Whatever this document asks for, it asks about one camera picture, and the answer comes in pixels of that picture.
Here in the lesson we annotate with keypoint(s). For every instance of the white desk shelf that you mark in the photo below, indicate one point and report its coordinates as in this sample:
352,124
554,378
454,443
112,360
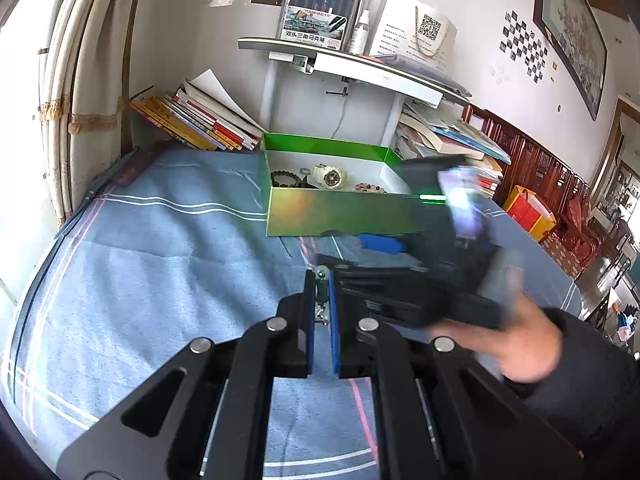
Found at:
350,62

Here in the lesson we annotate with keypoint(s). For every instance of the white wristwatch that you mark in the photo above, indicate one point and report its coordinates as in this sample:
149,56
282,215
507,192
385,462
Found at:
330,177

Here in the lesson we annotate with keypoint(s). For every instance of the tall stack of books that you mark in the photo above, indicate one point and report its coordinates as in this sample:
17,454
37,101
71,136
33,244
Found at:
450,135

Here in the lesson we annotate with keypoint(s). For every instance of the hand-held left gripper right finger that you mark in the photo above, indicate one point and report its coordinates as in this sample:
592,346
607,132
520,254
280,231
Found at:
335,350

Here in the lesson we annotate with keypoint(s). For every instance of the person's right forearm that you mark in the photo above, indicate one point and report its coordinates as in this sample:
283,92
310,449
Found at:
585,390

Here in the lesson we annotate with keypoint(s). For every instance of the red wooden bench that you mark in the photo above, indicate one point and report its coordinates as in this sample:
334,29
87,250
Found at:
530,160

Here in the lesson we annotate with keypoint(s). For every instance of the yellow shopping bag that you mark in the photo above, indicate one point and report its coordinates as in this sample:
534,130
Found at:
530,210

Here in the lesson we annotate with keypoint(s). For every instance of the clear plastic storage box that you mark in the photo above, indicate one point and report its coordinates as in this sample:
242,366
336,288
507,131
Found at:
315,5

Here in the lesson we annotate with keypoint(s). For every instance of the wooden door frame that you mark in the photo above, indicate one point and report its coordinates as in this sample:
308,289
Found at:
612,150

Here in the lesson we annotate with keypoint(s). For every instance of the black wall stickers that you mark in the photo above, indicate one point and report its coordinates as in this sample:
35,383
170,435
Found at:
525,45

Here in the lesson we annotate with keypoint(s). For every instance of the leaning stack of books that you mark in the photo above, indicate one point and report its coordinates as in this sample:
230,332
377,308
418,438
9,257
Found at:
200,115

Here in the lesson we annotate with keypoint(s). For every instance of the person's right hand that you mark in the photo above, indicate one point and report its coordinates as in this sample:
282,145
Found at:
525,345

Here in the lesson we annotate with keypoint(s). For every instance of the grey flat folder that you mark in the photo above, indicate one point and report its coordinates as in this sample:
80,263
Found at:
425,67

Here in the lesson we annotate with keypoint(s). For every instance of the green cardboard box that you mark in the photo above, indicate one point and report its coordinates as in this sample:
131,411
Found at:
325,210

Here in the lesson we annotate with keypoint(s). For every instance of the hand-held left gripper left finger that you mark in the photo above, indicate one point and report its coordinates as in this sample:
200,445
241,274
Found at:
310,330

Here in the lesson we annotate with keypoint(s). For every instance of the white spray bottle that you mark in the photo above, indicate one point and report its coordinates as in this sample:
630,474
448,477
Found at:
359,35

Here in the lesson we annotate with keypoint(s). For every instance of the framed wall picture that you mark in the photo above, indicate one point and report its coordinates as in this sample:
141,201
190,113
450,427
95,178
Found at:
570,25

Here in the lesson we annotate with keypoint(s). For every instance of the white paper bag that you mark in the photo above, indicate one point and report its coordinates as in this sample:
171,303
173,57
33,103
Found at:
395,30

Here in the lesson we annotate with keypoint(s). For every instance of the blue striped cloth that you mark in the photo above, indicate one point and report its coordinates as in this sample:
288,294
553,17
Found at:
150,270

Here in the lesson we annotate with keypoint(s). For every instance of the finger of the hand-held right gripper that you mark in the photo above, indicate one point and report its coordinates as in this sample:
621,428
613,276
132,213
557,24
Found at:
382,244
350,266

